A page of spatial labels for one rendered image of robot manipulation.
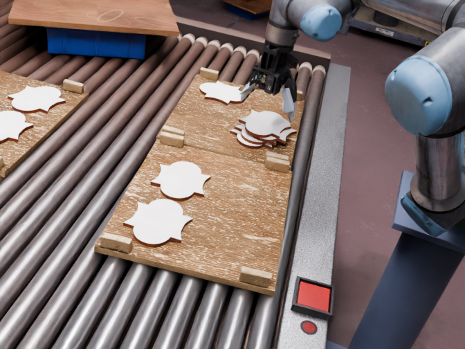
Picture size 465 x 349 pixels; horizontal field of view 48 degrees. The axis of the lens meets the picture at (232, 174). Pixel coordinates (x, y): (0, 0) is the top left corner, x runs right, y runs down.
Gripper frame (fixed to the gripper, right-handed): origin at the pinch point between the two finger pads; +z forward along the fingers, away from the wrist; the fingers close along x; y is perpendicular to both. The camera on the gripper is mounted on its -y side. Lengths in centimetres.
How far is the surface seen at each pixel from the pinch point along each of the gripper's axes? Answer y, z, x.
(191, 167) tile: 27.4, 6.1, -5.1
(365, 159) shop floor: -173, 101, 5
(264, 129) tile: 3.7, 3.2, 1.9
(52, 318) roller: 76, 9, 0
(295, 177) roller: 9.8, 8.7, 15.1
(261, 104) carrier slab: -15.7, 7.1, -8.0
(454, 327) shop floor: -71, 101, 79
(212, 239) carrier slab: 44.4, 7.1, 11.4
